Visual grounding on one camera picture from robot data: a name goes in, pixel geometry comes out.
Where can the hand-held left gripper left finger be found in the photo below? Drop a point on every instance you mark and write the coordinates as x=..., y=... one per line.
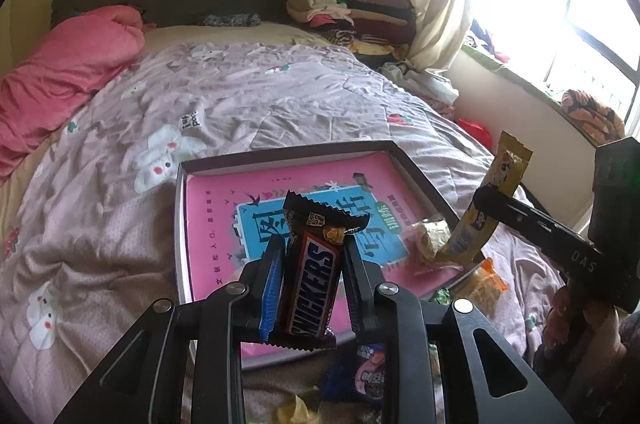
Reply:
x=272, y=289

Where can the blue cookie packet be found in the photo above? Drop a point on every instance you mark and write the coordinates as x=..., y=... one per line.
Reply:
x=367, y=374

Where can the lilac printed quilt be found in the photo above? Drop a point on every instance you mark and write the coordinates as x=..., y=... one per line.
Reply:
x=125, y=229

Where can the orange snack packet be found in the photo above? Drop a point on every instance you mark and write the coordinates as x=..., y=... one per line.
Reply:
x=482, y=286

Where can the white crumpled cloth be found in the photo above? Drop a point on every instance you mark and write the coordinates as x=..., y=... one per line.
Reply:
x=425, y=79

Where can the yellow stick snack packet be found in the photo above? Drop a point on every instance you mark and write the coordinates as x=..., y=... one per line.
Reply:
x=507, y=164

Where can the yellow crinkled wrapper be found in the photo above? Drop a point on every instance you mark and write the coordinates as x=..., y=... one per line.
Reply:
x=297, y=411

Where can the person's right hand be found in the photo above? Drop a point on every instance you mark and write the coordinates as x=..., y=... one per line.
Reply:
x=602, y=329

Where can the pile of folded clothes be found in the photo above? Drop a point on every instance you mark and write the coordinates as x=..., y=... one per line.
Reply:
x=375, y=11

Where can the red cloth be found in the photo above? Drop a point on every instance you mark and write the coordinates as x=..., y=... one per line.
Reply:
x=475, y=131

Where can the pink blanket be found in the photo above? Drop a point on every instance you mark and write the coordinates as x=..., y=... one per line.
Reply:
x=65, y=69

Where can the green snack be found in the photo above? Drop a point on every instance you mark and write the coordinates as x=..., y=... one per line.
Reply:
x=430, y=236

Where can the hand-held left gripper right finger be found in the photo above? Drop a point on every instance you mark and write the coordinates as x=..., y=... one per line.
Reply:
x=352, y=299

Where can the window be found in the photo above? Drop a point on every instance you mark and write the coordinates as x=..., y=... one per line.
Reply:
x=600, y=29

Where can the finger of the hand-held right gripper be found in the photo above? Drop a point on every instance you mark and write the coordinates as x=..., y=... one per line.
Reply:
x=525, y=216

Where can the brown chocolate bar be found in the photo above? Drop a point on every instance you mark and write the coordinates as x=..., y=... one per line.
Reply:
x=310, y=284

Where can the person's right forearm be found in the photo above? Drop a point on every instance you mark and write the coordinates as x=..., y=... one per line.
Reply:
x=627, y=369

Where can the dark patterned cloth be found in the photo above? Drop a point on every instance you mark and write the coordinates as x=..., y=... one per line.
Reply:
x=230, y=20

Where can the grey tray with pink print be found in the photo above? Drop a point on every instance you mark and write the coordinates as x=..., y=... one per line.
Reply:
x=210, y=229

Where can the orange floral cloth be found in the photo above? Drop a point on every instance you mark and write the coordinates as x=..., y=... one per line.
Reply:
x=592, y=114

